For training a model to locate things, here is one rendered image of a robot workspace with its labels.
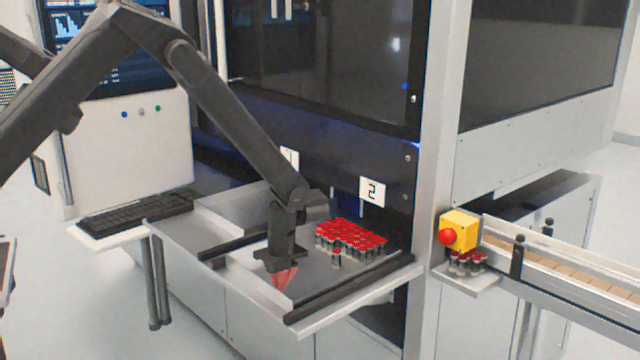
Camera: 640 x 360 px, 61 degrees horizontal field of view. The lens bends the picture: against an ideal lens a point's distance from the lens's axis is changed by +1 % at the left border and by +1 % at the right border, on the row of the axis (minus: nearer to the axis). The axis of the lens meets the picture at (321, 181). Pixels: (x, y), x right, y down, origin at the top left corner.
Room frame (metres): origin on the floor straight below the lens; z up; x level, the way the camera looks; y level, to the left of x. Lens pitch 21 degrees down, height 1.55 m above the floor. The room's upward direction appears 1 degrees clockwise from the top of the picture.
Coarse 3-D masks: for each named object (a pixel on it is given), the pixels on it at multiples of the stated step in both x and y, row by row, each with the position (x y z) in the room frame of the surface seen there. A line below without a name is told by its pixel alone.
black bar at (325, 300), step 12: (384, 264) 1.11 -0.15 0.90; (396, 264) 1.12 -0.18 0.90; (360, 276) 1.06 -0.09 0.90; (372, 276) 1.07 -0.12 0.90; (384, 276) 1.09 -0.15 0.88; (348, 288) 1.01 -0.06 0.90; (360, 288) 1.04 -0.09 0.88; (312, 300) 0.96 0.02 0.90; (324, 300) 0.97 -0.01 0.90; (336, 300) 0.99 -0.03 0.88; (300, 312) 0.92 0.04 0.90; (312, 312) 0.94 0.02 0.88; (288, 324) 0.90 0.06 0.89
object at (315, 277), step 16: (304, 240) 1.27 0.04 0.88; (240, 256) 1.16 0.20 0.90; (304, 256) 1.18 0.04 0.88; (320, 256) 1.18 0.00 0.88; (400, 256) 1.16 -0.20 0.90; (240, 272) 1.08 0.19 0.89; (256, 272) 1.10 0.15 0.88; (304, 272) 1.11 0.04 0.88; (320, 272) 1.11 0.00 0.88; (336, 272) 1.11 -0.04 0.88; (352, 272) 1.05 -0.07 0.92; (256, 288) 1.04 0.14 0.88; (272, 288) 0.99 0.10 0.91; (288, 288) 1.04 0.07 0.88; (304, 288) 1.04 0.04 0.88; (320, 288) 0.99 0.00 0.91; (336, 288) 1.02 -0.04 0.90; (288, 304) 0.95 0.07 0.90
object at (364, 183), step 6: (360, 180) 1.31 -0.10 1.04; (366, 180) 1.29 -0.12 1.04; (360, 186) 1.31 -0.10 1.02; (366, 186) 1.29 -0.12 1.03; (378, 186) 1.26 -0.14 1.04; (384, 186) 1.25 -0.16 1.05; (360, 192) 1.31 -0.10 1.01; (366, 192) 1.29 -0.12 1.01; (378, 192) 1.26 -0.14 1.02; (366, 198) 1.29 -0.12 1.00; (378, 198) 1.26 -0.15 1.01; (378, 204) 1.26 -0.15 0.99
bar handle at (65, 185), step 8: (32, 0) 1.48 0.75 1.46; (32, 8) 1.48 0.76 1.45; (32, 16) 1.48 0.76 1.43; (40, 16) 1.49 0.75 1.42; (32, 24) 1.48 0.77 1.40; (40, 24) 1.48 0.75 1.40; (40, 32) 1.48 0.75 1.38; (40, 40) 1.48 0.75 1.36; (56, 136) 1.48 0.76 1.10; (56, 144) 1.48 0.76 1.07; (56, 152) 1.48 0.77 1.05; (64, 152) 1.49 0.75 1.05; (64, 160) 1.48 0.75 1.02; (64, 168) 1.48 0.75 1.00; (64, 176) 1.48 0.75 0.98; (64, 184) 1.48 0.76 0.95; (64, 192) 1.48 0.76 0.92; (64, 200) 1.48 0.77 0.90; (72, 200) 1.49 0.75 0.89
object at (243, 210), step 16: (224, 192) 1.52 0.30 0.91; (240, 192) 1.56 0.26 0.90; (256, 192) 1.59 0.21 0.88; (208, 208) 1.39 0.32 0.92; (224, 208) 1.47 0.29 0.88; (240, 208) 1.47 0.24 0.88; (256, 208) 1.47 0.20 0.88; (224, 224) 1.33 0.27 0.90; (240, 224) 1.36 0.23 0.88; (256, 224) 1.36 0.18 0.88
